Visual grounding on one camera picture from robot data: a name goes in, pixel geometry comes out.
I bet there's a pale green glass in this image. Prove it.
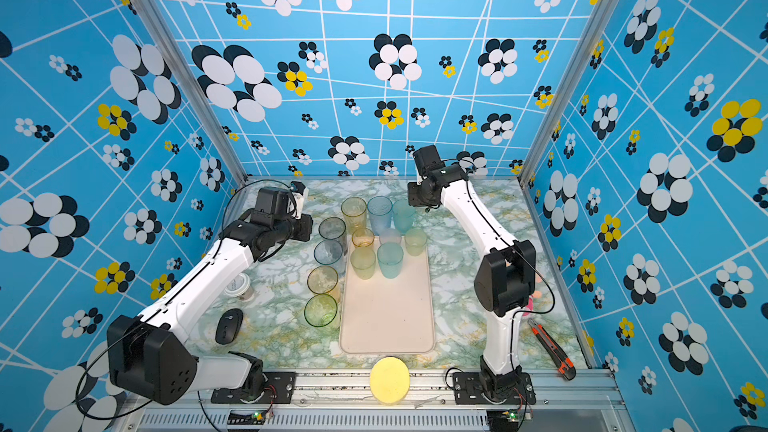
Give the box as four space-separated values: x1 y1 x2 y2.
404 228 428 256
350 246 377 280

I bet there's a small clear glass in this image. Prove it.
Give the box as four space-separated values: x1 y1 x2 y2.
379 228 402 244

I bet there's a tall teal glass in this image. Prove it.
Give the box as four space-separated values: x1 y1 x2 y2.
377 242 404 279

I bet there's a small amber glass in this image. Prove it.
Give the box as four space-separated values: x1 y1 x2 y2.
351 227 375 248

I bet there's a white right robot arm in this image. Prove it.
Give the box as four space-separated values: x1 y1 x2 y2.
408 162 536 405

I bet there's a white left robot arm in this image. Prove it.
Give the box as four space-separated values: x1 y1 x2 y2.
107 213 313 405

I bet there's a pale pink rectangular tray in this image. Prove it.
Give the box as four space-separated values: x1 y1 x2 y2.
339 252 436 355

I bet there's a tall green-teal glass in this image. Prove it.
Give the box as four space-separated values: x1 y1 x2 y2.
393 199 416 235

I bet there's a tall blue glass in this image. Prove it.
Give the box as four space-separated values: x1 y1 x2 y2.
367 196 393 235

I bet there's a white tape roll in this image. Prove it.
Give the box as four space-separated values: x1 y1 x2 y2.
224 273 254 301

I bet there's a grey-blue glass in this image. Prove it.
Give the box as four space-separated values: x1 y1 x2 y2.
313 239 345 275

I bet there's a grey glass rear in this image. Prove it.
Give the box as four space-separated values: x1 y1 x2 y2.
318 217 348 254

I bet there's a tall amber glass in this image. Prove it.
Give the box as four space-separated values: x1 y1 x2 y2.
341 197 367 234

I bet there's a yellow glass left column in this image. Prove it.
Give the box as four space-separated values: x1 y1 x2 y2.
307 265 341 302

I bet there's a green glass left column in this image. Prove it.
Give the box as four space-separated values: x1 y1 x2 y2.
303 294 340 328

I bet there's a black computer mouse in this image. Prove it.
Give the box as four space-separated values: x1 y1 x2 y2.
215 308 244 345

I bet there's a pink plush doll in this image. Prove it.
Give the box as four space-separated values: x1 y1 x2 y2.
528 289 553 315

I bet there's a yellow round sponge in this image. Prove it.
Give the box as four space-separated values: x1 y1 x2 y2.
369 357 410 405

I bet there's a red black utility knife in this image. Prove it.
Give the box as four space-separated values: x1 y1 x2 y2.
529 319 577 381

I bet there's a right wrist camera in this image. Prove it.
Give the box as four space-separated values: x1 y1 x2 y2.
413 145 445 178

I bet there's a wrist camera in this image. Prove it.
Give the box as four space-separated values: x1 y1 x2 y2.
248 181 307 227
413 145 445 178

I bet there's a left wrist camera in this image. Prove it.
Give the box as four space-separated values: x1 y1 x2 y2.
248 181 307 227

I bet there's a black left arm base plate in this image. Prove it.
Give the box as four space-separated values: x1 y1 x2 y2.
210 371 297 405

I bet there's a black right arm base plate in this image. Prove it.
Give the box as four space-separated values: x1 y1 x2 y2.
448 371 537 406

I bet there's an aluminium front rail frame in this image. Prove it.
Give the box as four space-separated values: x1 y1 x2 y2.
112 369 635 431

